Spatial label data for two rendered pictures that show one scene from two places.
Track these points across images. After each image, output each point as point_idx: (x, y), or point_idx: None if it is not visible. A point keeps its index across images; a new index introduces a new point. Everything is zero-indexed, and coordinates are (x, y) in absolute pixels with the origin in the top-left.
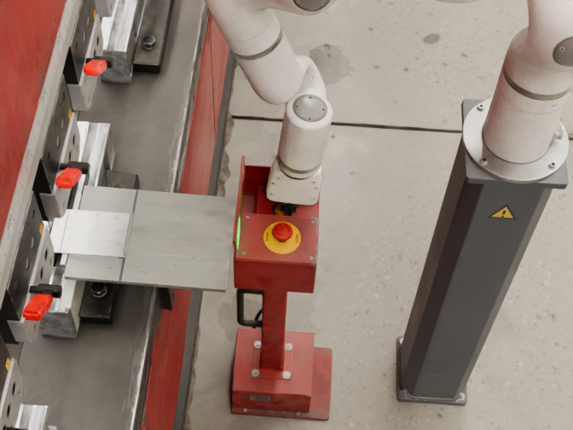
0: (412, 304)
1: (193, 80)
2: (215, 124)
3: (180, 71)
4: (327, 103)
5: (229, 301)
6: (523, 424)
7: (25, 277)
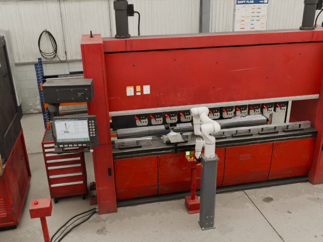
0: (219, 220)
1: None
2: (224, 172)
3: None
4: (201, 140)
5: None
6: (203, 238)
7: (155, 116)
